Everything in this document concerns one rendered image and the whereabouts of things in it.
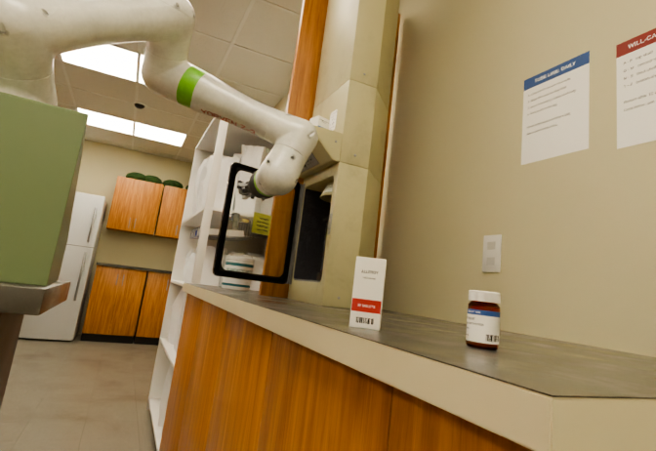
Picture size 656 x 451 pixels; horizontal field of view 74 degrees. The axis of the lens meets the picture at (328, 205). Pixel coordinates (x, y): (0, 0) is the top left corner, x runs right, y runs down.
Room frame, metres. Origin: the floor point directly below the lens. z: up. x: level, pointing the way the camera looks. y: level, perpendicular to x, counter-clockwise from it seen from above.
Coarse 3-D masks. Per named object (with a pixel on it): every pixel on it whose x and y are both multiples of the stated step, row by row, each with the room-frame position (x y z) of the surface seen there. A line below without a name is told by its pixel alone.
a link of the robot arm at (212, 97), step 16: (208, 80) 1.12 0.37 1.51; (192, 96) 1.12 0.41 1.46; (208, 96) 1.12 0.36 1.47; (224, 96) 1.12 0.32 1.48; (240, 96) 1.13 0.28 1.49; (208, 112) 1.15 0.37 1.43; (224, 112) 1.13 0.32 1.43; (240, 112) 1.13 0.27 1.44; (256, 112) 1.12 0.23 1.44; (272, 112) 1.13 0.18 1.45; (256, 128) 1.14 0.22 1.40; (272, 128) 1.13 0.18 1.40; (288, 128) 1.12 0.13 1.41; (304, 128) 1.12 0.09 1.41; (288, 144) 1.12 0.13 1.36; (304, 144) 1.13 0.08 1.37
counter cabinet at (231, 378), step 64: (192, 320) 1.91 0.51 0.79; (192, 384) 1.68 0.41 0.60; (256, 384) 1.00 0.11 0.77; (320, 384) 0.71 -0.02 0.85; (384, 384) 0.55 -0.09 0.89; (192, 448) 1.51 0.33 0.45; (256, 448) 0.95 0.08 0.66; (320, 448) 0.68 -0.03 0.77; (384, 448) 0.54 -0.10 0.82; (448, 448) 0.44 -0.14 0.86; (512, 448) 0.37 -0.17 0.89
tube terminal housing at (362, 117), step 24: (336, 96) 1.47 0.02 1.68; (360, 96) 1.40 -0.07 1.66; (336, 120) 1.44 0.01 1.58; (360, 120) 1.41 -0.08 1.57; (384, 120) 1.56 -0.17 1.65; (360, 144) 1.41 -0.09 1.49; (384, 144) 1.60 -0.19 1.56; (336, 168) 1.40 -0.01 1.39; (360, 168) 1.41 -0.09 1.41; (336, 192) 1.38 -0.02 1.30; (360, 192) 1.42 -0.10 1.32; (336, 216) 1.39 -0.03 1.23; (360, 216) 1.42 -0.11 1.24; (336, 240) 1.39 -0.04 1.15; (360, 240) 1.43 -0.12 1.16; (336, 264) 1.39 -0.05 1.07; (312, 288) 1.46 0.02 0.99; (336, 288) 1.40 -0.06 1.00
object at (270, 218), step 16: (240, 176) 1.49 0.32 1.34; (224, 208) 1.46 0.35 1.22; (240, 208) 1.50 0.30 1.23; (256, 208) 1.54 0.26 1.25; (272, 208) 1.59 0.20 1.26; (288, 208) 1.63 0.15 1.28; (240, 224) 1.51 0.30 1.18; (256, 224) 1.55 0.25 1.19; (272, 224) 1.59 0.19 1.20; (288, 224) 1.64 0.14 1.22; (240, 240) 1.51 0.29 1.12; (256, 240) 1.55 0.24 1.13; (272, 240) 1.60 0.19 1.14; (224, 256) 1.48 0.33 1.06; (240, 256) 1.52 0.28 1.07; (256, 256) 1.56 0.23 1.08; (272, 256) 1.60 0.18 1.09; (256, 272) 1.57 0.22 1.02; (272, 272) 1.61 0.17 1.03
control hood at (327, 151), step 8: (320, 128) 1.35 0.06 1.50; (320, 136) 1.35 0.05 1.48; (328, 136) 1.36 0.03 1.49; (336, 136) 1.37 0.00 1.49; (320, 144) 1.37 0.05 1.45; (328, 144) 1.36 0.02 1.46; (336, 144) 1.37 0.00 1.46; (312, 152) 1.44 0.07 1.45; (320, 152) 1.40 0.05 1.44; (328, 152) 1.37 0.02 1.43; (336, 152) 1.37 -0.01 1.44; (320, 160) 1.43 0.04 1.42; (328, 160) 1.39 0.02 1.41; (336, 160) 1.38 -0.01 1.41; (312, 168) 1.52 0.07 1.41; (320, 168) 1.49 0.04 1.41; (304, 176) 1.63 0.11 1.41
